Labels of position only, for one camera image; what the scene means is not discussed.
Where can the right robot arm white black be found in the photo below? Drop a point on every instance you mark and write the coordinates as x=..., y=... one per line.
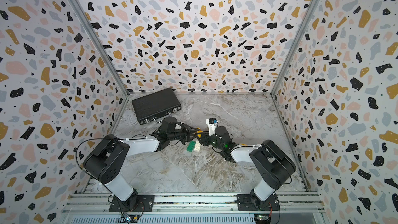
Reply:
x=274, y=166

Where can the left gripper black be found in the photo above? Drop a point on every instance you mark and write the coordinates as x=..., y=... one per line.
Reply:
x=187, y=132

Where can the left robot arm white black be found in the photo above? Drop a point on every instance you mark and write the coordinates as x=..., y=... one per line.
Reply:
x=106, y=160

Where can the aluminium mounting rail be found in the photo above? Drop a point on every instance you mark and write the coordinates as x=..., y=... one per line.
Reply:
x=196, y=208

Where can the green lego brick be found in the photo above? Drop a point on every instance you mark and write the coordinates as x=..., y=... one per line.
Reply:
x=191, y=146

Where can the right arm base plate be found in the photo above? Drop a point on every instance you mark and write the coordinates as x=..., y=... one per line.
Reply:
x=250, y=202

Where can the black briefcase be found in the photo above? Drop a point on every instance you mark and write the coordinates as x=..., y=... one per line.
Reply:
x=155, y=106

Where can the white lego brick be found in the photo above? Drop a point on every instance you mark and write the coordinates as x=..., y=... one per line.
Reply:
x=197, y=146

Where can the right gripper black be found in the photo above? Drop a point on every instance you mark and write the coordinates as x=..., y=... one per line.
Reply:
x=205, y=137

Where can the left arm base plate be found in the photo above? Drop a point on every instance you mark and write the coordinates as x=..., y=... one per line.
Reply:
x=135, y=203

